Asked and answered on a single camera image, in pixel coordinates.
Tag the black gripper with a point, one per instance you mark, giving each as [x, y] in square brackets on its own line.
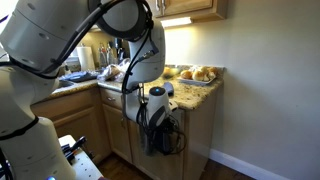
[159, 134]

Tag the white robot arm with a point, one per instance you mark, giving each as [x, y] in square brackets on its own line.
[38, 37]

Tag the grey striped hanging towel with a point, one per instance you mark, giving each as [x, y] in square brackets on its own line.
[146, 138]

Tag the blue pot holder on counter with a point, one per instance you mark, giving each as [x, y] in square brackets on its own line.
[169, 88]

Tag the wooden drawer front left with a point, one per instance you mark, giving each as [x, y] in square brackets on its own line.
[110, 93]

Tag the paper towel roll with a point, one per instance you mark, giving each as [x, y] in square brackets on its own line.
[85, 58]

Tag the white rectangular plate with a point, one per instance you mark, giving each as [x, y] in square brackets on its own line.
[195, 82]

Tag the onion front left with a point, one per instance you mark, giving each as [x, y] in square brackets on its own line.
[186, 74]

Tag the onion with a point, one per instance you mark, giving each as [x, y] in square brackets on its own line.
[198, 75]
[212, 71]
[186, 74]

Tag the onion back middle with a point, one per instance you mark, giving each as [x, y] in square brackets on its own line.
[198, 75]

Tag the plastic bag with fruit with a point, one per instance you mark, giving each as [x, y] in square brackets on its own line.
[115, 72]

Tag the onion right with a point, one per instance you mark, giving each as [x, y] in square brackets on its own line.
[212, 71]

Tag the under cabinet light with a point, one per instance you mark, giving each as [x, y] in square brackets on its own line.
[176, 22]

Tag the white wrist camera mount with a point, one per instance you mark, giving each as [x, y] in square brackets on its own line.
[159, 106]

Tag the metal drawer handle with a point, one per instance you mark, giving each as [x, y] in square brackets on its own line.
[110, 99]

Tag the upper wooden wall cabinet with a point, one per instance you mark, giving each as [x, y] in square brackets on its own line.
[197, 10]

